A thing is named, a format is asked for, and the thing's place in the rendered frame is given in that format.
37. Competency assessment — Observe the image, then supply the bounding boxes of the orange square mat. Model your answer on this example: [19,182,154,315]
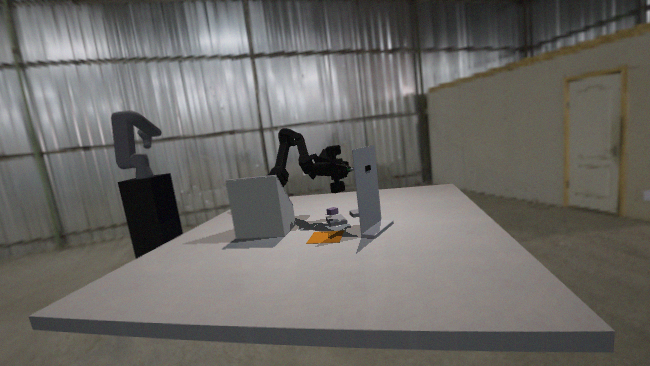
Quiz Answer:
[306,230,345,244]

